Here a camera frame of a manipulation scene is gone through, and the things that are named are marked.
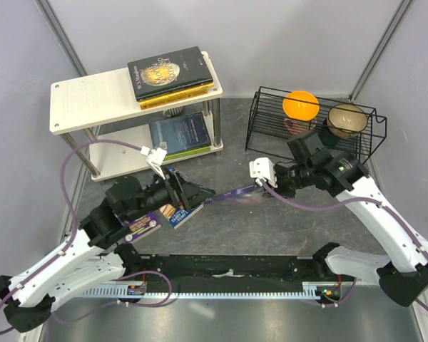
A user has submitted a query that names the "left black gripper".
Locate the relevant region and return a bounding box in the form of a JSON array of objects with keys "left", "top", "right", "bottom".
[{"left": 128, "top": 166, "right": 217, "bottom": 222}]

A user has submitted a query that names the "green cartoon book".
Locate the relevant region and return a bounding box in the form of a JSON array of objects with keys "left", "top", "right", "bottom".
[{"left": 164, "top": 145, "right": 210, "bottom": 161}]

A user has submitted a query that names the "purple robinson crusoe book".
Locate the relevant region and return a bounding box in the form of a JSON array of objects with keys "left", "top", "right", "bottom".
[{"left": 210, "top": 184, "right": 263, "bottom": 203}]

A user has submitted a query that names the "blue grey bottom book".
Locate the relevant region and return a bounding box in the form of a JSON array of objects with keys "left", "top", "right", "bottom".
[{"left": 149, "top": 112, "right": 211, "bottom": 156}]

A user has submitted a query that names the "yellow hardcover book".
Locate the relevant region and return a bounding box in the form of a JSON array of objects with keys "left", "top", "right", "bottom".
[{"left": 138, "top": 83, "right": 214, "bottom": 109}]

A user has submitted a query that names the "black moon and sixpence book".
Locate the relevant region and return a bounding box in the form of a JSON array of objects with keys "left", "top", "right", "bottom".
[{"left": 128, "top": 46, "right": 213, "bottom": 102}]

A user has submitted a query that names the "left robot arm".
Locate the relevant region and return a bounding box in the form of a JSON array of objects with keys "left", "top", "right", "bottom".
[{"left": 0, "top": 167, "right": 215, "bottom": 333}]

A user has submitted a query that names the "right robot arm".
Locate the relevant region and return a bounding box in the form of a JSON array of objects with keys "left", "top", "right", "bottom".
[{"left": 270, "top": 132, "right": 428, "bottom": 306}]

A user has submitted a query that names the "91-storey treehouse book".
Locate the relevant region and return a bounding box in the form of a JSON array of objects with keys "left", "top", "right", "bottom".
[{"left": 159, "top": 204, "right": 203, "bottom": 229}]

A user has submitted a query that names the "dark green cup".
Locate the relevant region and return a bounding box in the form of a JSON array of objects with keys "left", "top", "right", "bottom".
[{"left": 318, "top": 118, "right": 340, "bottom": 147}]

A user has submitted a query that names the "purple paperback book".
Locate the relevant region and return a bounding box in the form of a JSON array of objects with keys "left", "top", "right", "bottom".
[{"left": 123, "top": 212, "right": 161, "bottom": 244}]

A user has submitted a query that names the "orange bowl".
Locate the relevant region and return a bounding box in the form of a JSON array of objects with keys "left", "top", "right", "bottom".
[{"left": 282, "top": 90, "right": 320, "bottom": 121}]

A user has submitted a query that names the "beige brown bowl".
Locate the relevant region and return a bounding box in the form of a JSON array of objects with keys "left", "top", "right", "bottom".
[{"left": 327, "top": 103, "right": 368, "bottom": 138}]

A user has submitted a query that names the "white coiled object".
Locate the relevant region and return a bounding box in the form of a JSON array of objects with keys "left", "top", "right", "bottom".
[{"left": 163, "top": 106, "right": 184, "bottom": 118}]

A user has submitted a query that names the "white two-tier shelf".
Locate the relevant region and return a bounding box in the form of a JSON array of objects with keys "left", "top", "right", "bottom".
[{"left": 50, "top": 52, "right": 223, "bottom": 182}]

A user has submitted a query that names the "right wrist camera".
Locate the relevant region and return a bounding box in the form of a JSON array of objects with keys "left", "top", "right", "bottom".
[{"left": 249, "top": 157, "right": 277, "bottom": 188}]

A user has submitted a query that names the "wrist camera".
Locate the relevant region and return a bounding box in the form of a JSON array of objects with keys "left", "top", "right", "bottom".
[
  {"left": 249, "top": 157, "right": 277, "bottom": 188},
  {"left": 140, "top": 146, "right": 167, "bottom": 179}
]

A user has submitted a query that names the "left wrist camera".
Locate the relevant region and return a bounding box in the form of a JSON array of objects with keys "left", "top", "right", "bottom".
[{"left": 140, "top": 146, "right": 167, "bottom": 179}]

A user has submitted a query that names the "black wire dish rack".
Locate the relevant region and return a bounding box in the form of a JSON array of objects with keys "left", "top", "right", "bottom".
[{"left": 245, "top": 86, "right": 388, "bottom": 164}]

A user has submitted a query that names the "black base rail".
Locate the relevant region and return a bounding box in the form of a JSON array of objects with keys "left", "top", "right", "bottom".
[{"left": 125, "top": 254, "right": 353, "bottom": 292}]

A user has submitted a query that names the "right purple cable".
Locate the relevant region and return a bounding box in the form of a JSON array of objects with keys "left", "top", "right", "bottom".
[{"left": 262, "top": 179, "right": 428, "bottom": 313}]

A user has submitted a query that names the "purple cable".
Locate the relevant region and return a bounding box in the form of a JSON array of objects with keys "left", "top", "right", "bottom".
[
  {"left": 262, "top": 179, "right": 428, "bottom": 313},
  {"left": 0, "top": 139, "right": 173, "bottom": 336}
]

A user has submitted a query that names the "slotted cable duct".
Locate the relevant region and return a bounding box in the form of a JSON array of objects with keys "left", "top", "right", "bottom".
[{"left": 76, "top": 282, "right": 327, "bottom": 301}]

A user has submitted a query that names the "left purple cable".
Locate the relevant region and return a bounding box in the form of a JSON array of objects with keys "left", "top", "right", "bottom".
[{"left": 0, "top": 139, "right": 173, "bottom": 336}]

